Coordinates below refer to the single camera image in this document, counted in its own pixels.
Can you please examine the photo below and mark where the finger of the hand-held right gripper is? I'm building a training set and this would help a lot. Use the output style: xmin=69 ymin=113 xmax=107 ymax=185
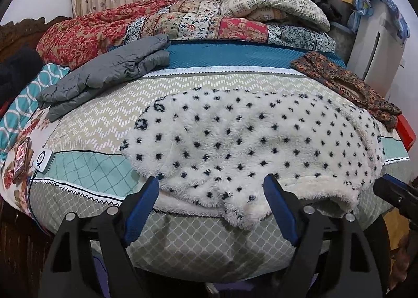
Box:
xmin=373 ymin=174 xmax=418 ymax=218

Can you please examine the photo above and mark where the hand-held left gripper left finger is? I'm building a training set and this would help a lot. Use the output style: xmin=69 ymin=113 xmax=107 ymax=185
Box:
xmin=37 ymin=176 xmax=160 ymax=298

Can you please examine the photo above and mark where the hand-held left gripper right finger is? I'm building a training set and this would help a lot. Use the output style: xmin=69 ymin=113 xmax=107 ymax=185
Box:
xmin=263 ymin=173 xmax=384 ymax=298

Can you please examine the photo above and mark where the white dotted fleece garment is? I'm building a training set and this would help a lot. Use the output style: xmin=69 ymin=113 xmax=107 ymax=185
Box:
xmin=121 ymin=86 xmax=386 ymax=231

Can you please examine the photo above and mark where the red plastic stool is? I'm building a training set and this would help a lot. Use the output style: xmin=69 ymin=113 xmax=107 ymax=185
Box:
xmin=396 ymin=114 xmax=418 ymax=153

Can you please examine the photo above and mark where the bed with patterned sheet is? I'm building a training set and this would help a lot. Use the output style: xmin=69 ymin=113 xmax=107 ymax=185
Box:
xmin=0 ymin=40 xmax=412 ymax=281

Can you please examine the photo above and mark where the white controller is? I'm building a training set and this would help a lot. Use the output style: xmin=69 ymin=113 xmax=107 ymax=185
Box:
xmin=34 ymin=150 xmax=55 ymax=173

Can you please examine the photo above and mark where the brown floral garment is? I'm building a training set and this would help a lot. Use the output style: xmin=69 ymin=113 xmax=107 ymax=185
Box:
xmin=290 ymin=51 xmax=403 ymax=132

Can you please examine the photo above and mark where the dark wooden nightstand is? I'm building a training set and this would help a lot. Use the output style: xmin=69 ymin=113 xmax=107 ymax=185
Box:
xmin=0 ymin=202 xmax=49 ymax=298

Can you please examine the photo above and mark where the smartphone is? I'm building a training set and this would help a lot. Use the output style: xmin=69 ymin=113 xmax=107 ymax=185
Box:
xmin=11 ymin=137 xmax=32 ymax=184

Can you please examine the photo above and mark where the grey padded jacket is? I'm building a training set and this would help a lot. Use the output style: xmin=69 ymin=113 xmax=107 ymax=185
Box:
xmin=37 ymin=35 xmax=171 ymax=122

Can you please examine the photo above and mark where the white floor appliance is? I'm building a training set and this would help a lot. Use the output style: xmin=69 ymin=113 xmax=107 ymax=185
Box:
xmin=347 ymin=7 xmax=411 ymax=100

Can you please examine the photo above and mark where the teal patterned pillow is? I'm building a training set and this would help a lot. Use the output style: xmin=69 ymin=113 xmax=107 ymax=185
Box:
xmin=0 ymin=63 xmax=71 ymax=164

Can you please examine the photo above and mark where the blue grey patterned quilt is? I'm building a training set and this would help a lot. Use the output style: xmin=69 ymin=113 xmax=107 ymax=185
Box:
xmin=266 ymin=23 xmax=337 ymax=54

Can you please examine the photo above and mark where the red floral quilt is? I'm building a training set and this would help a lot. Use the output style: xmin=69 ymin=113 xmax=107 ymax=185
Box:
xmin=36 ymin=1 xmax=171 ymax=71

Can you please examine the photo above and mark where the black fluffy cloth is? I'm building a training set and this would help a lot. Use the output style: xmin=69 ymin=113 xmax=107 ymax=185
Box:
xmin=0 ymin=46 xmax=45 ymax=107

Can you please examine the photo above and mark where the blue cartoon cloth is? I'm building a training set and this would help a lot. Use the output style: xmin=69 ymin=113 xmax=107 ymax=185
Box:
xmin=347 ymin=0 xmax=411 ymax=39

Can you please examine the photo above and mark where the patchwork floral quilt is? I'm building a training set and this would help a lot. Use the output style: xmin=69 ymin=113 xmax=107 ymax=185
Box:
xmin=126 ymin=0 xmax=270 ymax=48

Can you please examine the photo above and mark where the carved wooden headboard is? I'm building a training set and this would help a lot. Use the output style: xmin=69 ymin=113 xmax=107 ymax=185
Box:
xmin=0 ymin=16 xmax=73 ymax=57

